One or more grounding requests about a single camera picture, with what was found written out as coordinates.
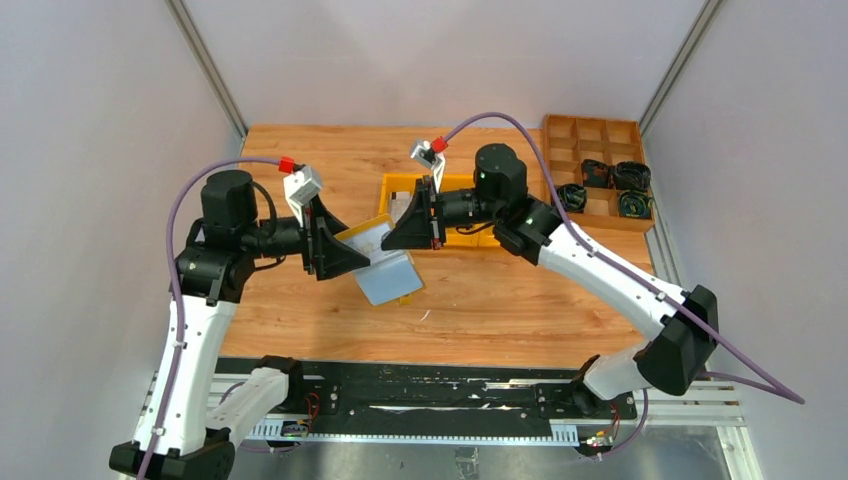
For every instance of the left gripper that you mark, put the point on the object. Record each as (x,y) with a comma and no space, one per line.
(312,241)

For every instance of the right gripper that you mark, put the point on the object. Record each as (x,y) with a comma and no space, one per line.
(432,213)

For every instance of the white VIP credit card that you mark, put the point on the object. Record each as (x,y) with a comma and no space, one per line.
(367,240)

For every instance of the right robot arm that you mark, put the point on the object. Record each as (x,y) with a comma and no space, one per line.
(670,319)

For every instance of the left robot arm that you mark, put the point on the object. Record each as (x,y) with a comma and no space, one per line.
(180,436)

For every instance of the grey cards in left bin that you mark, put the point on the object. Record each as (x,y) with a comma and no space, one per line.
(398,202)

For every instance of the yellow three-compartment bin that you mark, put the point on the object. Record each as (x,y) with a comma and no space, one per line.
(464,185)

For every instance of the wooden compartment tray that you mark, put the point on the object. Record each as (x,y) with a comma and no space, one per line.
(599,172)

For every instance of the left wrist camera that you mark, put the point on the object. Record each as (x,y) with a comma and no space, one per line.
(300,187)

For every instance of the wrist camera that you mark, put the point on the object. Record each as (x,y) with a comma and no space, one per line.
(300,187)
(424,153)

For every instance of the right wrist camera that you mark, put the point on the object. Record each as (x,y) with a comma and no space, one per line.
(424,153)

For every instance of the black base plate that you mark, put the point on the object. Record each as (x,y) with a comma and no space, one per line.
(340,401)

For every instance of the aluminium frame rail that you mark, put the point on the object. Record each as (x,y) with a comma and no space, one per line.
(708,403)

